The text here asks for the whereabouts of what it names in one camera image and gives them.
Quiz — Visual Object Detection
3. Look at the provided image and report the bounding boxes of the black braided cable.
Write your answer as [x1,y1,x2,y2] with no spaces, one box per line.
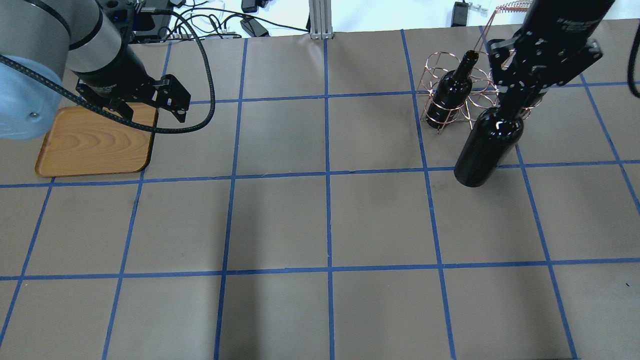
[0,10,217,135]

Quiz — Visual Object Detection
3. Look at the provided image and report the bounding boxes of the aluminium frame post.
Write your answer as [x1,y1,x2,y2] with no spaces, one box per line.
[308,0,335,40]

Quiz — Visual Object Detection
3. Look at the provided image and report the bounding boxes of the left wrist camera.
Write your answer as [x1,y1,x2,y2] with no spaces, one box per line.
[152,74,191,123]

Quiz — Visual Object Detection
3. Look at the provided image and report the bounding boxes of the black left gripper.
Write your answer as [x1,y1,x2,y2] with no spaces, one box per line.
[75,64,162,121]

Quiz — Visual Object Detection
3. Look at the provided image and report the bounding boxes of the wooden tray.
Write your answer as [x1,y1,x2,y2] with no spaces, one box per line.
[34,105,154,178]

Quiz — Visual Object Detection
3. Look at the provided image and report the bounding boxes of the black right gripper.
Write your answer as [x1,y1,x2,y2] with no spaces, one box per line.
[487,26,604,120]

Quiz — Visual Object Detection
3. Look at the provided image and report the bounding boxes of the dark wine bottle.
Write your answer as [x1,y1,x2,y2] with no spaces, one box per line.
[425,50,480,130]
[454,103,524,188]

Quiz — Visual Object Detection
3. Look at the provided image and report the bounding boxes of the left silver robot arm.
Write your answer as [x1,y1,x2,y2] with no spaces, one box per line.
[0,0,154,141]

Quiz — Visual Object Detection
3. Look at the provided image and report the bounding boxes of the black power adapter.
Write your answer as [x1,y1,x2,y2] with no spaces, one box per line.
[450,0,470,28]

